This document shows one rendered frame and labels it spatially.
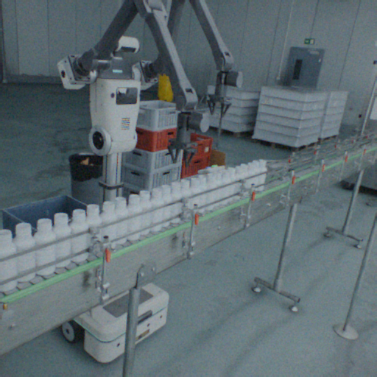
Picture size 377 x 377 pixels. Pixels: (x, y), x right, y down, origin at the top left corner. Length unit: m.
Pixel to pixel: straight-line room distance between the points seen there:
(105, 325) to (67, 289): 0.97
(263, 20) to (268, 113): 5.30
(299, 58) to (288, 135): 4.62
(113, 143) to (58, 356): 1.22
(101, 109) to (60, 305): 1.06
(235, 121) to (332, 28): 4.53
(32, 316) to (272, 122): 7.40
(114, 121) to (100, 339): 1.14
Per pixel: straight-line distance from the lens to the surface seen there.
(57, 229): 1.25
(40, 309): 1.29
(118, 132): 2.07
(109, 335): 2.26
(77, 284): 1.33
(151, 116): 3.98
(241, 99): 8.75
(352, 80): 11.91
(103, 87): 2.02
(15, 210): 1.89
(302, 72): 12.36
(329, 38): 12.22
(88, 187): 3.65
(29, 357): 2.52
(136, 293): 1.62
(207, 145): 5.02
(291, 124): 8.15
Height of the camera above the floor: 1.67
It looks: 19 degrees down
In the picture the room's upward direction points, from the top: 7 degrees clockwise
